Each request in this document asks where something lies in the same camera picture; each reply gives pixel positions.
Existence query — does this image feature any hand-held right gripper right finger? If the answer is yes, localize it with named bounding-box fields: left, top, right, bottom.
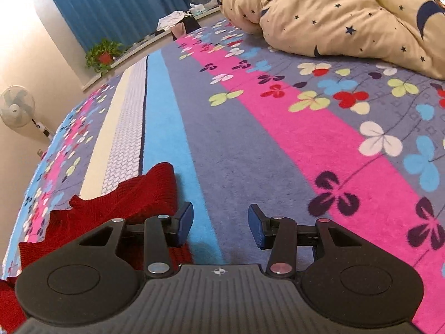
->
left=248, top=203, right=352, bottom=279

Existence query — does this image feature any white standing fan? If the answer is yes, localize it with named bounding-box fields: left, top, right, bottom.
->
left=0, top=85, right=53, bottom=140

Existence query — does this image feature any floral striped blanket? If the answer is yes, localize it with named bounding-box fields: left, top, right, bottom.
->
left=0, top=19, right=445, bottom=334

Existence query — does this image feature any blue curtain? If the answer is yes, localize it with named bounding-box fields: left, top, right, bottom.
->
left=41, top=0, right=191, bottom=53

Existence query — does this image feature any cream star-print quilt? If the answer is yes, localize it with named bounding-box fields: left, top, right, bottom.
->
left=216, top=0, right=445, bottom=79

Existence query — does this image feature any white crumpled cloth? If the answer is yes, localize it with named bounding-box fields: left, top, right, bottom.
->
left=156, top=11, right=187, bottom=31

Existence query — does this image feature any red knit garment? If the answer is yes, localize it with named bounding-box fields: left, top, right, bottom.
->
left=0, top=162, right=194, bottom=329

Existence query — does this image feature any dark bag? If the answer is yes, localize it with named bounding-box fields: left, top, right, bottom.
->
left=181, top=16, right=202, bottom=36

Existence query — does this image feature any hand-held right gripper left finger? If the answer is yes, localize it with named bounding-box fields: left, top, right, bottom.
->
left=75, top=202, right=194, bottom=279

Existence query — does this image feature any potted green plant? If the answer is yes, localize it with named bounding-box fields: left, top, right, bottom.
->
left=85, top=39, right=126, bottom=75

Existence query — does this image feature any white window sill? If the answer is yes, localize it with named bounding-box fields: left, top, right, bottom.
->
left=83, top=7, right=223, bottom=92

